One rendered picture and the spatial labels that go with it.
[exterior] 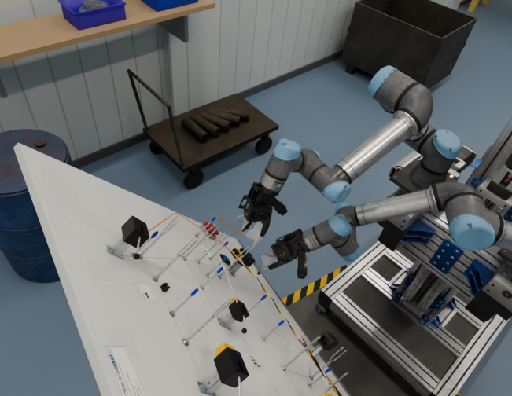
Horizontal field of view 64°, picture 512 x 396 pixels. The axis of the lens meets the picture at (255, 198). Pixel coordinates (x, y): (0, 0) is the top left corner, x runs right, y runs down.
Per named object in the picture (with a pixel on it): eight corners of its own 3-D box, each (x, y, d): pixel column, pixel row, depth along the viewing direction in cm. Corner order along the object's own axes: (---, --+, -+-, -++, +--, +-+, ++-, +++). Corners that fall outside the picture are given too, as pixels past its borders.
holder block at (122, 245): (108, 273, 85) (138, 243, 84) (105, 241, 94) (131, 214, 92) (127, 281, 88) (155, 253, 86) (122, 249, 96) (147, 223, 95)
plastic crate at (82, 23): (110, 6, 249) (107, -11, 242) (128, 19, 239) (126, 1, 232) (61, 17, 233) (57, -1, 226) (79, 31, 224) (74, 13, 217)
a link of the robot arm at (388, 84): (421, 159, 173) (392, 108, 128) (395, 139, 181) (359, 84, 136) (442, 137, 171) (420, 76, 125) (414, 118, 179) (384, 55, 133)
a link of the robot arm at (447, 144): (438, 177, 163) (454, 151, 153) (412, 157, 170) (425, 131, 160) (456, 166, 168) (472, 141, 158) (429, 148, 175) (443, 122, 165)
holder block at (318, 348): (324, 360, 149) (344, 342, 147) (312, 361, 138) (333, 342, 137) (316, 349, 151) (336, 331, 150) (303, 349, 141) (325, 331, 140)
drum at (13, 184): (69, 206, 296) (36, 113, 238) (113, 249, 274) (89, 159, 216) (-6, 247, 267) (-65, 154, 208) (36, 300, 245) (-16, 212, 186)
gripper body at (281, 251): (274, 240, 150) (302, 225, 145) (285, 260, 150) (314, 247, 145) (268, 247, 143) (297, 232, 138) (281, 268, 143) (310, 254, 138)
